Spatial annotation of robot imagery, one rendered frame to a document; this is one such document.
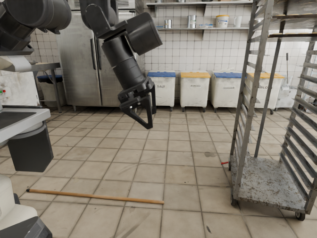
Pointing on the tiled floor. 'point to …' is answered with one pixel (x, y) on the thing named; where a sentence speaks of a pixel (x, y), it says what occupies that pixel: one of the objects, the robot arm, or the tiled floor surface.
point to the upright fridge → (91, 60)
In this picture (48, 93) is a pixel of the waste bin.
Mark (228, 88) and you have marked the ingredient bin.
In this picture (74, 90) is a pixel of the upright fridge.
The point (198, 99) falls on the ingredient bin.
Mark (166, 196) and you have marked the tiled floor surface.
